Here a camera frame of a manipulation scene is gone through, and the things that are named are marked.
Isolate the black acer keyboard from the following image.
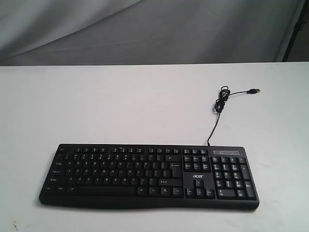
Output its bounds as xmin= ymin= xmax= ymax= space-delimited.
xmin=39 ymin=144 xmax=259 ymax=210

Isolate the grey backdrop cloth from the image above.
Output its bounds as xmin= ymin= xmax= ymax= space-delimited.
xmin=0 ymin=0 xmax=304 ymax=66

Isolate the black stand pole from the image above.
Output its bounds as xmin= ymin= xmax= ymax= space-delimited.
xmin=282 ymin=0 xmax=309 ymax=62

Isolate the black USB cable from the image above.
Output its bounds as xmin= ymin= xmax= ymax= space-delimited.
xmin=206 ymin=85 xmax=261 ymax=147

